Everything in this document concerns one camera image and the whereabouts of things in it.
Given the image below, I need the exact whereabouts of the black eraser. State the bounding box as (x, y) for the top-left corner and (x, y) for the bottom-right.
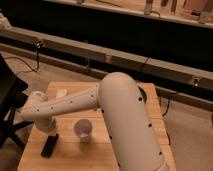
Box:
(41, 134), (59, 158)

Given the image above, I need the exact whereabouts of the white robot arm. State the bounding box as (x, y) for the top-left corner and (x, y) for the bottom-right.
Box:
(21, 72), (169, 171)

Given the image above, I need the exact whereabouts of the white paper cup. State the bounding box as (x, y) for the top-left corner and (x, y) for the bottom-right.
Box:
(74, 119), (93, 143)

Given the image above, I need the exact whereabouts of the black office chair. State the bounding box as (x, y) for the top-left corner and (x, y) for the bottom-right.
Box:
(0, 54), (31, 149)

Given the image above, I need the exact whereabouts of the green bowl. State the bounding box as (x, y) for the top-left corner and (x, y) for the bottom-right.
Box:
(138, 86), (147, 103)

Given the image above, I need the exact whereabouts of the black cable on floor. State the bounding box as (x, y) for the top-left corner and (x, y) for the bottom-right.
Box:
(3, 41), (44, 75)

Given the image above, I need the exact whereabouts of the black cable at right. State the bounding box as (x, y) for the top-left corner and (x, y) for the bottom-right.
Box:
(161, 96), (172, 118)

